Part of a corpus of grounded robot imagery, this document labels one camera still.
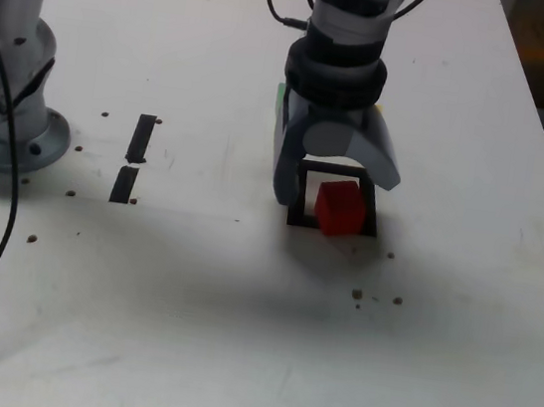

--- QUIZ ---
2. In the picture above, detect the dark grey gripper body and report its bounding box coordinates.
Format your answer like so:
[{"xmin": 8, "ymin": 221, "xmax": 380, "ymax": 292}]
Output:
[{"xmin": 305, "ymin": 99, "xmax": 370, "ymax": 130}]

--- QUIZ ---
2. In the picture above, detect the black tape strip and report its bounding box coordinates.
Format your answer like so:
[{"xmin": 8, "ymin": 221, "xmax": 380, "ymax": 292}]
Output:
[{"xmin": 107, "ymin": 110, "xmax": 158, "ymax": 208}]

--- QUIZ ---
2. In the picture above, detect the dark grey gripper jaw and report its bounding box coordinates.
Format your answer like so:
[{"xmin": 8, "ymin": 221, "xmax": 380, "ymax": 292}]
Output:
[{"xmin": 264, "ymin": 88, "xmax": 318, "ymax": 210}]

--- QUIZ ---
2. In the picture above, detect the black tape square outline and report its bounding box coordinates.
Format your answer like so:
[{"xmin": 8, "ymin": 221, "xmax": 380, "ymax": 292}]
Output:
[{"xmin": 284, "ymin": 151, "xmax": 388, "ymax": 239}]

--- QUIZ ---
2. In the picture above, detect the green cube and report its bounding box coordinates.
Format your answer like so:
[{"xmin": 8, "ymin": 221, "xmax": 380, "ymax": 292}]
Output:
[{"xmin": 272, "ymin": 82, "xmax": 289, "ymax": 121}]

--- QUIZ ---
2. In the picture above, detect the red cube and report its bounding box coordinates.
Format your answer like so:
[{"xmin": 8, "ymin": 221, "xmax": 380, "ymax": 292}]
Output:
[{"xmin": 310, "ymin": 175, "xmax": 370, "ymax": 241}]

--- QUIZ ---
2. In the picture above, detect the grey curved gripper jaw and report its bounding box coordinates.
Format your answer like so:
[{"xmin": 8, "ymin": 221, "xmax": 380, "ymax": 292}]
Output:
[{"xmin": 298, "ymin": 102, "xmax": 411, "ymax": 193}]

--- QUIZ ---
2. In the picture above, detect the thin dark wrist cable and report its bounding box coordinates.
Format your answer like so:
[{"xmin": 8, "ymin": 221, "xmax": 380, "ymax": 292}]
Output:
[{"xmin": 261, "ymin": 0, "xmax": 437, "ymax": 48}]

